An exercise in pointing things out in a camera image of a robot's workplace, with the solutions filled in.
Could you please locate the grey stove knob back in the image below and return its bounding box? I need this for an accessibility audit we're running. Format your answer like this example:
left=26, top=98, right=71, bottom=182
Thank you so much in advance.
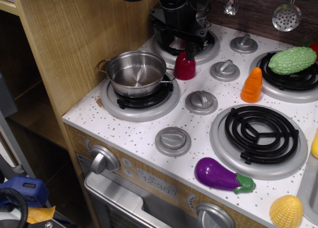
left=230, top=34, right=258, bottom=54

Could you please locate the front right burner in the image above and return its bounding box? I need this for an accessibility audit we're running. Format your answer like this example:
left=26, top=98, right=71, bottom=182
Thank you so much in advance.
left=209, top=105, right=308, bottom=180

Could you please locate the hanging steel utensil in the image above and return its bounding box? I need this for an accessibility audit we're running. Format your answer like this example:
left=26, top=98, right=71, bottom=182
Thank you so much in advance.
left=224, top=0, right=239, bottom=16

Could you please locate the orange toy carrot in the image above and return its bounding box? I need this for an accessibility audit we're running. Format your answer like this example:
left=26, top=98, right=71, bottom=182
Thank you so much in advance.
left=240, top=67, right=262, bottom=103

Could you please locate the grey oven door handle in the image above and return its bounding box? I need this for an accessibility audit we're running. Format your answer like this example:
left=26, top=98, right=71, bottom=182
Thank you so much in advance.
left=84, top=172, right=169, bottom=228

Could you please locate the burner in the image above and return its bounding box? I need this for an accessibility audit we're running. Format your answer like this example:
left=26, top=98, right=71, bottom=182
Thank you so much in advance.
left=209, top=105, right=308, bottom=180
left=100, top=73, right=180, bottom=122
left=249, top=51, right=318, bottom=103
left=150, top=29, right=221, bottom=66

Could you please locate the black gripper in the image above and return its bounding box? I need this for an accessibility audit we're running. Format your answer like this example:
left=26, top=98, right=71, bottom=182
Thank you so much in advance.
left=149, top=7, right=197, bottom=61

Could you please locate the yellow toy at right edge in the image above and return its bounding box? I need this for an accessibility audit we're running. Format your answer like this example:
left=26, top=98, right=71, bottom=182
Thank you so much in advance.
left=311, top=129, right=318, bottom=158

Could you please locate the small steel pan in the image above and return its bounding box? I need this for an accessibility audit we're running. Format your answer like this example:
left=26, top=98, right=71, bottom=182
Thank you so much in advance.
left=96, top=50, right=175, bottom=98

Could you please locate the left oven dial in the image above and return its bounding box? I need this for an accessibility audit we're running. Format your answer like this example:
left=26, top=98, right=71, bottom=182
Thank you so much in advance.
left=90, top=145, right=120, bottom=174

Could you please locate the hanging steel skimmer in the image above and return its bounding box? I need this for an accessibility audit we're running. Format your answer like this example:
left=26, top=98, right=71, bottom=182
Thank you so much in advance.
left=272, top=0, right=302, bottom=32

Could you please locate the back left burner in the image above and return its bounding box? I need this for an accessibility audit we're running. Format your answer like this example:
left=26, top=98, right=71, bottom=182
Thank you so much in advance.
left=150, top=29, right=221, bottom=66

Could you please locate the blue device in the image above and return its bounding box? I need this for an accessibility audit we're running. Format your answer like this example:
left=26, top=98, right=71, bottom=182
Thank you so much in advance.
left=0, top=175, right=49, bottom=207

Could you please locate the yellow toy corn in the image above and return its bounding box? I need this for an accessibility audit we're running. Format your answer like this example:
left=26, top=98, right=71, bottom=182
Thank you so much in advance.
left=269, top=195, right=303, bottom=228

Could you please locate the right oven dial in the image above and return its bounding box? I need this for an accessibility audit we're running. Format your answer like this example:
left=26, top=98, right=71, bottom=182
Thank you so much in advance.
left=196, top=202, right=235, bottom=228

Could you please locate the red toy pepper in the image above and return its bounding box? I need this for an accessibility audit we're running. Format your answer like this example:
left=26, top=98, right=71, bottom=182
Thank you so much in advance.
left=304, top=42, right=318, bottom=58

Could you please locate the purple toy eggplant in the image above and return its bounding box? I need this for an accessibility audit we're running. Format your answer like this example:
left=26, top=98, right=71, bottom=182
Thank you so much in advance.
left=194, top=157, right=256, bottom=194

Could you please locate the oven dial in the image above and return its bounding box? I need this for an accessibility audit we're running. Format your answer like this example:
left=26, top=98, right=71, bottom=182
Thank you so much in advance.
left=196, top=202, right=235, bottom=228
left=90, top=145, right=120, bottom=174

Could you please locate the wooden shelf cabinet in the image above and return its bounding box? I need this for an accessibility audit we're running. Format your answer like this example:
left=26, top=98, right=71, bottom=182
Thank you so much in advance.
left=0, top=0, right=159, bottom=228

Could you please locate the front left burner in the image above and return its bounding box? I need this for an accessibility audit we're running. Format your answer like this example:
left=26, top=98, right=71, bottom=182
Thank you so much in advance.
left=100, top=73, right=180, bottom=122

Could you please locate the green toy bitter gourd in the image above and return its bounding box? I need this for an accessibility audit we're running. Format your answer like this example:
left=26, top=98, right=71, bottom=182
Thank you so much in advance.
left=268, top=47, right=317, bottom=76

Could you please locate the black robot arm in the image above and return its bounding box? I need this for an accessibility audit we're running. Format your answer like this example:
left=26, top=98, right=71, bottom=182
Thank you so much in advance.
left=150, top=0, right=210, bottom=61

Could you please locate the steel pot with lid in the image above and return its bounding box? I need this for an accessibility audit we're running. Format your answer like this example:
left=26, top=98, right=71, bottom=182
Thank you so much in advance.
left=170, top=2, right=214, bottom=52

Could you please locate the orange tape piece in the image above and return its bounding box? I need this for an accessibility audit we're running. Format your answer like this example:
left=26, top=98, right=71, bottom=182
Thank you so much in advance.
left=27, top=206, right=56, bottom=224

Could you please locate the back right burner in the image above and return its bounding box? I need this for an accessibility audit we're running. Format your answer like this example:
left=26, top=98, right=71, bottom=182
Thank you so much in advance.
left=249, top=51, right=318, bottom=103

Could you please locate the grey stove knob front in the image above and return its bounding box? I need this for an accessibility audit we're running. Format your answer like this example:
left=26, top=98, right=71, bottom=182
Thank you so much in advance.
left=155, top=127, right=192, bottom=157

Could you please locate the grey stove knob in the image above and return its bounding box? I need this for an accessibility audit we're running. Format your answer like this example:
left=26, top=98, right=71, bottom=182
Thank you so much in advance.
left=155, top=127, right=192, bottom=157
left=230, top=34, right=258, bottom=54
left=185, top=90, right=218, bottom=115
left=210, top=60, right=240, bottom=82

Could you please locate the black braided cable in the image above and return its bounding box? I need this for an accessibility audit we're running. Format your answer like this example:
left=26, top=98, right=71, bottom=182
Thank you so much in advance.
left=0, top=187, right=28, bottom=228

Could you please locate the grey toy sink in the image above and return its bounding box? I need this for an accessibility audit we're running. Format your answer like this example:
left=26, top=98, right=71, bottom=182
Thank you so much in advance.
left=297, top=154, right=318, bottom=225

